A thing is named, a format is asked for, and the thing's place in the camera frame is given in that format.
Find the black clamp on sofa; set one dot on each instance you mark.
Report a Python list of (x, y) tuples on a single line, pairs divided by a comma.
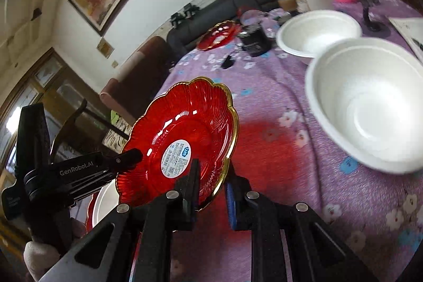
[(190, 10), (176, 19)]

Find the brown armchair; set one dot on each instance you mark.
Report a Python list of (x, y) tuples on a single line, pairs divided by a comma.
[(136, 83)]

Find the black power adapter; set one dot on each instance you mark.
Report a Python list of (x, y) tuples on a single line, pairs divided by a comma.
[(228, 62)]

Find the white foam bowl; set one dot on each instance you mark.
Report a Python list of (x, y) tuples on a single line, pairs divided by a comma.
[(106, 200), (366, 94), (306, 35)]

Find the white notebook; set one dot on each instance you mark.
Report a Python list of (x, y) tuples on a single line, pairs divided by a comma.
[(411, 29)]

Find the dark wooden chair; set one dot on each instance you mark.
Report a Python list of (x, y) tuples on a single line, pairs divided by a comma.
[(83, 132)]

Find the black grinder with wooden knob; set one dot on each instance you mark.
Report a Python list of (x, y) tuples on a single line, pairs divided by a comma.
[(291, 8)]

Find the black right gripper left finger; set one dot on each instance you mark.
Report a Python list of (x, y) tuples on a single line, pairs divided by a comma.
[(133, 245)]

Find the small red gold-rimmed plate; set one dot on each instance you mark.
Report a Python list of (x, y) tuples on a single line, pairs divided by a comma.
[(193, 120)]

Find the far red glass plate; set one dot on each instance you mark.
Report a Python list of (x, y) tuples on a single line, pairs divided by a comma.
[(219, 35)]

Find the purple phone stand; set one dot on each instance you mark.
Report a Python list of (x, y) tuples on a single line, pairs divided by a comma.
[(373, 27)]

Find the black cylindrical pump device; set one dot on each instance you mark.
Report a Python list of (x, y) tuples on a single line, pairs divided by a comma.
[(254, 40)]

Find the gloved left hand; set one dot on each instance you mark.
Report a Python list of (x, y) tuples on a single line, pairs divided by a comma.
[(40, 257)]

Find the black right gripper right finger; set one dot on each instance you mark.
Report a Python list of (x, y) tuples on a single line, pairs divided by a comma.
[(289, 243)]

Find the purple floral tablecloth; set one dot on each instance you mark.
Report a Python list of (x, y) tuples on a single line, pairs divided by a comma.
[(285, 155)]

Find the black leather sofa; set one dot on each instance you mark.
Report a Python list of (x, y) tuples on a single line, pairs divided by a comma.
[(184, 37)]

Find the large red glass plate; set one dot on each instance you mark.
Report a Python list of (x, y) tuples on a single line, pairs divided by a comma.
[(89, 219)]

